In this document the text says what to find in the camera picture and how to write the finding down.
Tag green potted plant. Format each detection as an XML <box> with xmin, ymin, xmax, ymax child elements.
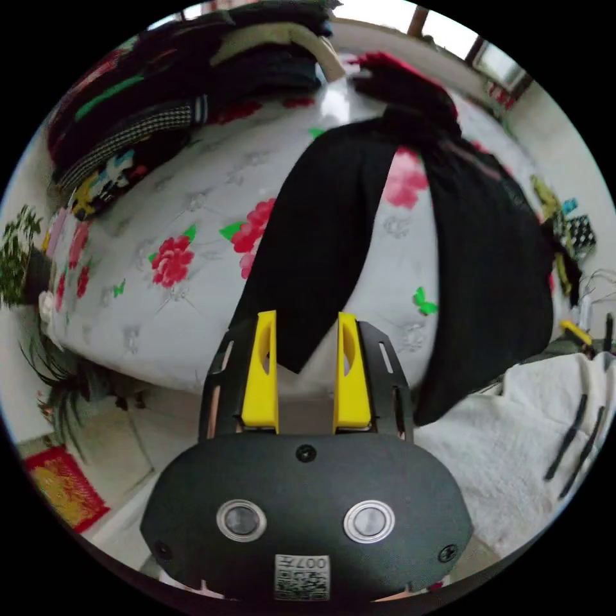
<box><xmin>0</xmin><ymin>205</ymin><xmax>51</xmax><ymax>309</ymax></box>

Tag black long sleeve shirt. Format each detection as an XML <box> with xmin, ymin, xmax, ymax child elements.
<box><xmin>230</xmin><ymin>114</ymin><xmax>555</xmax><ymax>427</ymax></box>

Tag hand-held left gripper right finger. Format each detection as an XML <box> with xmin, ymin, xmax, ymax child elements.
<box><xmin>332</xmin><ymin>311</ymin><xmax>373</xmax><ymax>432</ymax></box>

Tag red and black garment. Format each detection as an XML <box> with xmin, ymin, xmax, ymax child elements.
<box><xmin>351</xmin><ymin>51</ymin><xmax>464</xmax><ymax>141</ymax></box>

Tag long-leaved green plant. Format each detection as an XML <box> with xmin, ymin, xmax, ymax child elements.
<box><xmin>20</xmin><ymin>323</ymin><xmax>148</xmax><ymax>461</ymax></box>

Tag window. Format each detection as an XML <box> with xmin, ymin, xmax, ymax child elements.
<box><xmin>406</xmin><ymin>7</ymin><xmax>533</xmax><ymax>85</ymax></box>

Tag red and gold floor mat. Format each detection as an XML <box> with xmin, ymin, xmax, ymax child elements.
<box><xmin>22</xmin><ymin>445</ymin><xmax>112</xmax><ymax>534</ymax></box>

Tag bed with flowered white quilt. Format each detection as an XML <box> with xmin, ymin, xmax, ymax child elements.
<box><xmin>40</xmin><ymin>72</ymin><xmax>557</xmax><ymax>401</ymax></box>

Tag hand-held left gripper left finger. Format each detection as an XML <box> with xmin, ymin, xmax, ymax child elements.
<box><xmin>241</xmin><ymin>310</ymin><xmax>280</xmax><ymax>432</ymax></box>

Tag pile of clothes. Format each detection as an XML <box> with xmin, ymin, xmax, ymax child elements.
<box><xmin>47</xmin><ymin>3</ymin><xmax>347</xmax><ymax>220</ymax></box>

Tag person's body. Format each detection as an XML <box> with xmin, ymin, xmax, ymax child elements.
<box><xmin>417</xmin><ymin>352</ymin><xmax>616</xmax><ymax>559</ymax></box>

